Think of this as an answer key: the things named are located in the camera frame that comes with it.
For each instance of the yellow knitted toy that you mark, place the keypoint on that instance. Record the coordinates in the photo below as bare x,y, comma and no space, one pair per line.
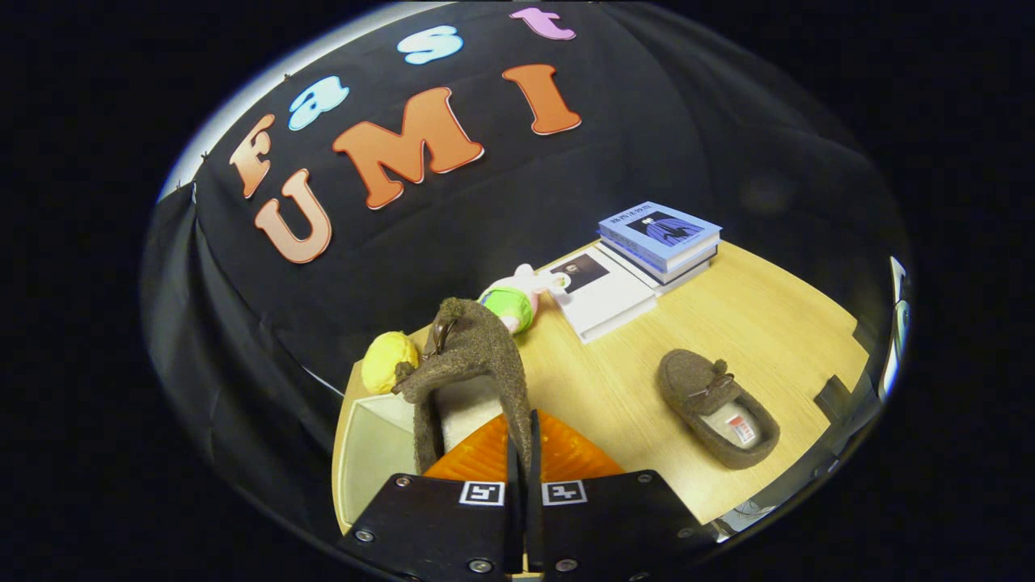
386,362

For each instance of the blue cover book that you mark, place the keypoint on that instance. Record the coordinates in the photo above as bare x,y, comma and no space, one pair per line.
659,230

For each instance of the brown felt shoe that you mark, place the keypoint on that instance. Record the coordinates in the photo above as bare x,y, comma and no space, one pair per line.
687,380
477,347

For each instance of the green and pink plush toy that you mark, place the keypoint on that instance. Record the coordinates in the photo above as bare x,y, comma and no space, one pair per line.
513,303

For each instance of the black table clamp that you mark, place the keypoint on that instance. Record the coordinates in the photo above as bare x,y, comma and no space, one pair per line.
865,335
833,398

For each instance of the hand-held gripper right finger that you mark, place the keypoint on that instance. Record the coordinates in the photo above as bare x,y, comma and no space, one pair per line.
614,525

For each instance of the white book with dark photo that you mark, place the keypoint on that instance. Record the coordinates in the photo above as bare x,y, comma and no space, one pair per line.
606,299

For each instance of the grey fabric storage box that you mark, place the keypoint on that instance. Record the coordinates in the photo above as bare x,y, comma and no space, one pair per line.
376,461

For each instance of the white panel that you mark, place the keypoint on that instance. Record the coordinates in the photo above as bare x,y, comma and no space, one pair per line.
897,271

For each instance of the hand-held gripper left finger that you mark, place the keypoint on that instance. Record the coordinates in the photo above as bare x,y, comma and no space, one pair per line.
437,525

